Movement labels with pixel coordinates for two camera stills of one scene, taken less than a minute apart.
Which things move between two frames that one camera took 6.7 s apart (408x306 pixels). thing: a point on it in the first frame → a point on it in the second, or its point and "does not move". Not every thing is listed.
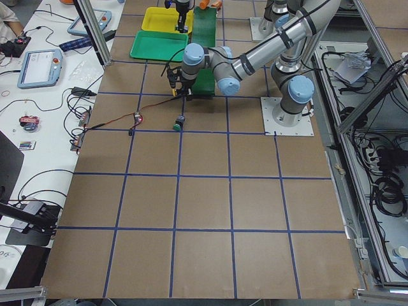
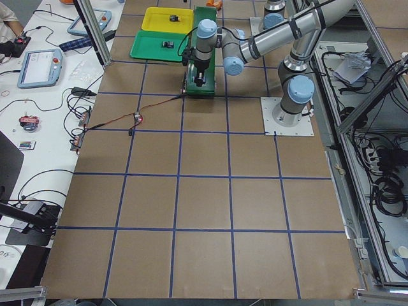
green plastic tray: x=162 y=46 does not move
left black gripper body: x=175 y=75 → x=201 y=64
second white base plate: x=257 y=34 does not move
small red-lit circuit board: x=138 y=118 does not move
